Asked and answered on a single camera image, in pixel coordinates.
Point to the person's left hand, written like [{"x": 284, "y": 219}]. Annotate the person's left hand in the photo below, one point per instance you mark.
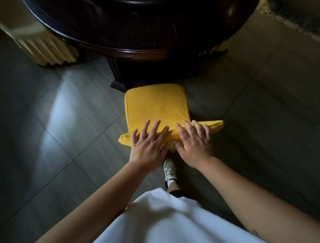
[{"x": 147, "y": 151}]

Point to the white shirt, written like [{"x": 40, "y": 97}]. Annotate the white shirt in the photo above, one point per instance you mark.
[{"x": 170, "y": 220}]

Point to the pale yellow pleated chair cover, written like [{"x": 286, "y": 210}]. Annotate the pale yellow pleated chair cover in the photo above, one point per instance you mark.
[
  {"x": 42, "y": 47},
  {"x": 217, "y": 47}
]

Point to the person's right hand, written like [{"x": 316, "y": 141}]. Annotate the person's right hand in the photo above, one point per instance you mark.
[{"x": 193, "y": 149}]

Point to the white sneaker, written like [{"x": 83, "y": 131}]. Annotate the white sneaker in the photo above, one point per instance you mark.
[{"x": 170, "y": 171}]

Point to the person's left thumb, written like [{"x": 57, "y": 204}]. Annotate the person's left thumb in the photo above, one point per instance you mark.
[{"x": 165, "y": 149}]

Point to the black shorts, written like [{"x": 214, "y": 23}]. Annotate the black shorts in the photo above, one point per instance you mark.
[{"x": 178, "y": 194}]

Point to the person's right forearm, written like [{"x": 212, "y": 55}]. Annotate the person's right forearm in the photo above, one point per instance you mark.
[{"x": 252, "y": 200}]

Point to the person's left middle finger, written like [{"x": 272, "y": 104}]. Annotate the person's left middle finger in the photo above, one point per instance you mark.
[{"x": 154, "y": 129}]

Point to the person's right little finger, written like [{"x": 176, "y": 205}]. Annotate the person's right little finger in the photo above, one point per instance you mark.
[{"x": 207, "y": 132}]

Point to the person's right thumb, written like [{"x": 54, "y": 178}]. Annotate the person's right thumb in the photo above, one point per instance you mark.
[{"x": 178, "y": 147}]

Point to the dark round wooden table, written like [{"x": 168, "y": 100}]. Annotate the dark round wooden table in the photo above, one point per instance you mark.
[{"x": 140, "y": 25}]

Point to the person's left forearm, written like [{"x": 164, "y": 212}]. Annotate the person's left forearm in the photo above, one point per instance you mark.
[{"x": 100, "y": 205}]

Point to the yellow cushioned chair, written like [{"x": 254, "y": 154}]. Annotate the yellow cushioned chair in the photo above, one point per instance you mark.
[{"x": 156, "y": 105}]

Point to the grey fringed rug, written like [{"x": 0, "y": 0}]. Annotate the grey fringed rug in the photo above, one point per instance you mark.
[{"x": 292, "y": 15}]

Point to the person's right middle finger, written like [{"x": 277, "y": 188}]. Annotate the person's right middle finger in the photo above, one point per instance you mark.
[{"x": 189, "y": 129}]

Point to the white sock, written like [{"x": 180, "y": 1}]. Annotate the white sock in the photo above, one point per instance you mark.
[{"x": 172, "y": 184}]

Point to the person's left little finger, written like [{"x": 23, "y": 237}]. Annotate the person's left little finger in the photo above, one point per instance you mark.
[{"x": 134, "y": 137}]

